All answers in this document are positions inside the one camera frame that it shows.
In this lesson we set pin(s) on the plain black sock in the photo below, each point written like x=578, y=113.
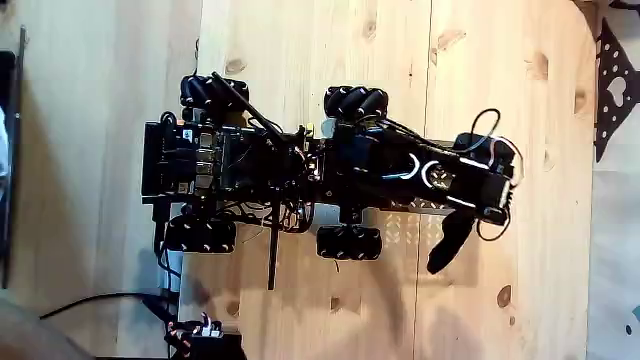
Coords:
x=450, y=245

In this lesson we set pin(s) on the grey perforated plastic basket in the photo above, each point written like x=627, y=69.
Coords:
x=420, y=205

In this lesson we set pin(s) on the black white-dotted heart sock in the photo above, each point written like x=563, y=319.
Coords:
x=606, y=122

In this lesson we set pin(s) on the black mecanum wheel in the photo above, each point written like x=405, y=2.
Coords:
x=212, y=92
x=200, y=235
x=355, y=102
x=349, y=242

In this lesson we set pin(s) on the black antenna rod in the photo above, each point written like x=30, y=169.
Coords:
x=245, y=105
x=274, y=250

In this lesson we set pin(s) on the black fabric piece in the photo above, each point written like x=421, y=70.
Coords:
x=627, y=4

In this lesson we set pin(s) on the black flat panel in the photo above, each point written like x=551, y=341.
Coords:
x=12, y=175

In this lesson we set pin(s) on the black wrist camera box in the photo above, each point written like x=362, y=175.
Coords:
x=472, y=143

